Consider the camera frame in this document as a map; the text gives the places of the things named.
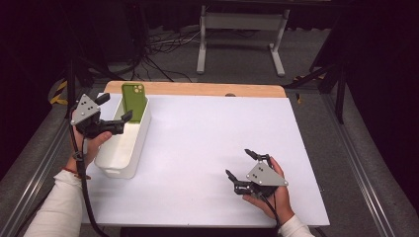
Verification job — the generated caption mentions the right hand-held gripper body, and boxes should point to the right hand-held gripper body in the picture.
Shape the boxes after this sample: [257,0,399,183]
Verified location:
[233,153,290,199]

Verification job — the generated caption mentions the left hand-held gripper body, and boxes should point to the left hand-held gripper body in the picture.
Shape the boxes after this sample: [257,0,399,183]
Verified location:
[69,93,126,139]

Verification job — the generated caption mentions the green phone case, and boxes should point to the green phone case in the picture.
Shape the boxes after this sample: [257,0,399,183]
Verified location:
[121,82,148,124]

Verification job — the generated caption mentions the white plastic bin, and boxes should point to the white plastic bin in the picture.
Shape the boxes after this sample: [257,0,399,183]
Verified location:
[94,97,152,181]

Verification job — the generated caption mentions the person's right hand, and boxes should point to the person's right hand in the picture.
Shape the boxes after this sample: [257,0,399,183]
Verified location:
[242,156,295,225]

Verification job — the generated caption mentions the person's left hand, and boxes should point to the person's left hand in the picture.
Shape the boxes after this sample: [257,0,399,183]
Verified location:
[65,126,114,172]

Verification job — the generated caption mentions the black tripod stand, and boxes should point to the black tripod stand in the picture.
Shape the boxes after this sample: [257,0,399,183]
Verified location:
[62,3,126,120]
[282,6,351,125]

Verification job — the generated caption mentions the white table sheet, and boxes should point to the white table sheet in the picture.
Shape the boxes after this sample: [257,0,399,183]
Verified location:
[81,93,331,229]

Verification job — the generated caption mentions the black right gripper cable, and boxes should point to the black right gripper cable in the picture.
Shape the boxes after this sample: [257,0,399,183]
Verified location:
[259,192,282,233]

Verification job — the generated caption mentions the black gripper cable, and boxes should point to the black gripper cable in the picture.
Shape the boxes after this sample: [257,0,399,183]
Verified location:
[259,192,282,233]
[67,122,111,237]

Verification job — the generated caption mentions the red string bracelet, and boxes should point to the red string bracelet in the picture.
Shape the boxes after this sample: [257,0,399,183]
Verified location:
[61,166,92,181]

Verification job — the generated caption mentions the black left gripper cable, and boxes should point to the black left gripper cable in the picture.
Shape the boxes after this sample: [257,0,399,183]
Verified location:
[67,122,111,237]

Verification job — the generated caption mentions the black floor cables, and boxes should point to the black floor cables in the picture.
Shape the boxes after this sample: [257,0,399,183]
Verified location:
[131,25,203,84]

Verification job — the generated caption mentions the aluminium rail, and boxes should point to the aluminium rail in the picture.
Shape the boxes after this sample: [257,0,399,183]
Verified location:
[0,117,72,237]
[323,94,398,237]

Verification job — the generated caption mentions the metal stand frame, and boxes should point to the metal stand frame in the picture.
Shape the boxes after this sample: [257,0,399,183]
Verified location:
[196,4,292,78]

